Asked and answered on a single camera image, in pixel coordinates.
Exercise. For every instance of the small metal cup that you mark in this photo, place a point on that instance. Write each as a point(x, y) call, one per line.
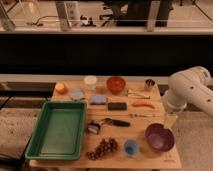
point(149, 84)

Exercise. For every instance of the white cup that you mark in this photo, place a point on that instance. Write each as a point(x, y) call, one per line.
point(90, 82)

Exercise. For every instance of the black rectangular block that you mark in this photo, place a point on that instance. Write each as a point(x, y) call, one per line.
point(117, 106)

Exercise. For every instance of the orange carrot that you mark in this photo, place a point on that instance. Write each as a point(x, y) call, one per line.
point(143, 104)

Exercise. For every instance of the bunch of dark grapes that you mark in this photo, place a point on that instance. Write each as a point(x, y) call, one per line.
point(105, 147)

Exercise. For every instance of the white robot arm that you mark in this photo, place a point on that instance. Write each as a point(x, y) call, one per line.
point(187, 86)

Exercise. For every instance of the purple bowl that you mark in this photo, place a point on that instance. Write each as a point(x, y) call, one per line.
point(158, 138)

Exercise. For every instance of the blue sponge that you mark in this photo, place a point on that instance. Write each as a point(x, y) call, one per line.
point(98, 100)

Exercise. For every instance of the metal fork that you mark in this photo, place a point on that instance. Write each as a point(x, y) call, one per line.
point(140, 115)

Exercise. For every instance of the green plastic tray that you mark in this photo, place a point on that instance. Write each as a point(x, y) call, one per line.
point(59, 132)

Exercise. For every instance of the orange fruit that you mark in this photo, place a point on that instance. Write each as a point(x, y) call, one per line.
point(60, 88)

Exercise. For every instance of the wooden table board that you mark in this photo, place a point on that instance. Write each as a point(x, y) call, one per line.
point(146, 158)

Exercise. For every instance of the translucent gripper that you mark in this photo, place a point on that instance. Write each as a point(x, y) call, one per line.
point(169, 120)

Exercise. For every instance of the red bowl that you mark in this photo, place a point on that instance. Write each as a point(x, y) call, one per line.
point(115, 84)

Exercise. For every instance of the blue plastic cup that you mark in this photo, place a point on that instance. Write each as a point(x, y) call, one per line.
point(131, 147)

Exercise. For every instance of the grey folded cloth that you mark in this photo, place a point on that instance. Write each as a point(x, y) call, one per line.
point(77, 94)

